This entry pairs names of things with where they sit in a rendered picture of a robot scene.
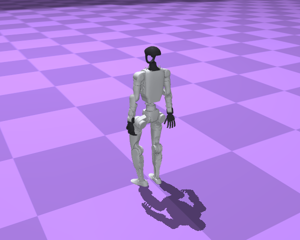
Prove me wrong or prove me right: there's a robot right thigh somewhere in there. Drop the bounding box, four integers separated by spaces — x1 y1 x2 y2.
150 112 166 154

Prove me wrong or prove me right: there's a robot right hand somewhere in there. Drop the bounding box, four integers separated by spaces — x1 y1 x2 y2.
164 108 176 128

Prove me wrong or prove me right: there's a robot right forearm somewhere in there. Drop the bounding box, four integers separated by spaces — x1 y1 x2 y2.
164 92 173 113

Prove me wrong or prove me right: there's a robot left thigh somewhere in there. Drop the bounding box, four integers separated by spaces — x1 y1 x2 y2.
129 114 148 156

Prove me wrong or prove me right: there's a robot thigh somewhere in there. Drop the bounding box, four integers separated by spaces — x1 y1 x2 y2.
150 112 166 154
129 114 148 156

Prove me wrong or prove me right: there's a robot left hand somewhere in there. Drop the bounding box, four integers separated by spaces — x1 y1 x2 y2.
126 117 137 136

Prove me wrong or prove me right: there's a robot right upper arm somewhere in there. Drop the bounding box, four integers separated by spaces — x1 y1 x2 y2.
163 68 171 96

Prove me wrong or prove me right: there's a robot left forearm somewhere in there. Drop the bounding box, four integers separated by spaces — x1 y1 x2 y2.
127 94 138 122

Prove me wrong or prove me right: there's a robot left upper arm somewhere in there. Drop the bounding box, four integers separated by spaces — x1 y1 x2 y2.
132 71 146 102

